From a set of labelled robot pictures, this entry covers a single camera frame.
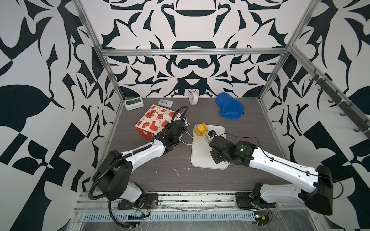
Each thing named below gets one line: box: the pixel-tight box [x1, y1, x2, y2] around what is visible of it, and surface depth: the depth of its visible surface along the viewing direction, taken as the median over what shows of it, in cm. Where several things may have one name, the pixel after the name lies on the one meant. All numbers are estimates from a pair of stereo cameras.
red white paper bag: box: [134, 103, 182, 140], surface depth 93 cm
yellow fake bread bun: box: [194, 123, 209, 137], surface depth 96 cm
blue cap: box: [215, 92, 245, 120], surface depth 114 cm
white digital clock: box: [123, 96, 145, 112], surface depth 114 cm
